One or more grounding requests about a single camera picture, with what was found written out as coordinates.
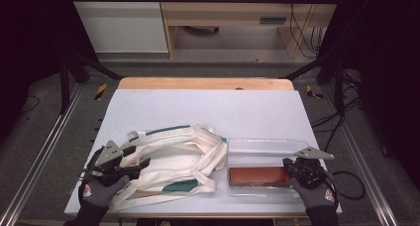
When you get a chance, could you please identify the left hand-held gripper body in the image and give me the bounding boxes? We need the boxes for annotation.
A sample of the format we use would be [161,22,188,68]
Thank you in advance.
[88,140,140,187]

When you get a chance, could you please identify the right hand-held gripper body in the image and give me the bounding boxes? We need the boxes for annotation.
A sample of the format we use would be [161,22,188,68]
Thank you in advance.
[291,146,336,190]

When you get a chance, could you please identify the yellow black tape strip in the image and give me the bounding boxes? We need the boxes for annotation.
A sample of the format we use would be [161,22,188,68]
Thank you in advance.
[305,84,325,100]
[94,83,109,102]

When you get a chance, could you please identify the cream canvas tote bag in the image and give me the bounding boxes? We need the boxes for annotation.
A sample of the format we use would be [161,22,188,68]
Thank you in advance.
[108,122,229,212]

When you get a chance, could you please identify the white cabinet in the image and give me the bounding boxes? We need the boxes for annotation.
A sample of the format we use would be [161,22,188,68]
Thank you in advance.
[66,0,169,54]

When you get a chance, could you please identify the thin black floor cable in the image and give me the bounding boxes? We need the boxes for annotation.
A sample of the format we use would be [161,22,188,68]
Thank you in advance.
[20,94,41,115]

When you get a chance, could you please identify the aluminium rail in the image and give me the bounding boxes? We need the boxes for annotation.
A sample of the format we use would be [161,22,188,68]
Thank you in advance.
[320,83,399,226]
[0,82,85,226]

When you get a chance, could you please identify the clear plastic tray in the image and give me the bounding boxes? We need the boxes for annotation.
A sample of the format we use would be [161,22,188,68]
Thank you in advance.
[226,138,310,198]

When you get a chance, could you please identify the person's left hand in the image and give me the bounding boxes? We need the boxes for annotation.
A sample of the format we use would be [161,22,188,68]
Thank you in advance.
[77,174,132,209]

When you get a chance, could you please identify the black floor cables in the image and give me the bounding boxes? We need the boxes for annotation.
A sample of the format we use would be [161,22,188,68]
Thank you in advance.
[310,68,364,153]

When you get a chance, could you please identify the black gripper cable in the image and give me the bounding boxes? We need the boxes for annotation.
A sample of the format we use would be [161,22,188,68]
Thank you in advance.
[325,169,367,201]
[78,147,104,184]

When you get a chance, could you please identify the black chair base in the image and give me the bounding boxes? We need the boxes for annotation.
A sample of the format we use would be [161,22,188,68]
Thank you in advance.
[182,25,220,35]

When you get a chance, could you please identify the light wooden board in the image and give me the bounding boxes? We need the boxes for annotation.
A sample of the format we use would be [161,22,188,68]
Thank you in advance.
[117,76,295,91]

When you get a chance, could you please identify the brown rectangular box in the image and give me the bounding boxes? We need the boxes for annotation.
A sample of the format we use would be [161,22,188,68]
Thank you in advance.
[228,166,292,187]

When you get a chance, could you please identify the hanging black cables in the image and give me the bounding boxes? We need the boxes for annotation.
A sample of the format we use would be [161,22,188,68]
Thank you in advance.
[287,0,327,59]

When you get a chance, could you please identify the black frame strut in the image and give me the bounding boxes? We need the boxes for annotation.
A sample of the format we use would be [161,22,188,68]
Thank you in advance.
[58,50,124,115]
[282,50,349,115]

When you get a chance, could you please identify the light wooden desk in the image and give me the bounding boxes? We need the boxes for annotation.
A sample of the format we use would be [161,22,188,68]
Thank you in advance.
[157,0,345,59]

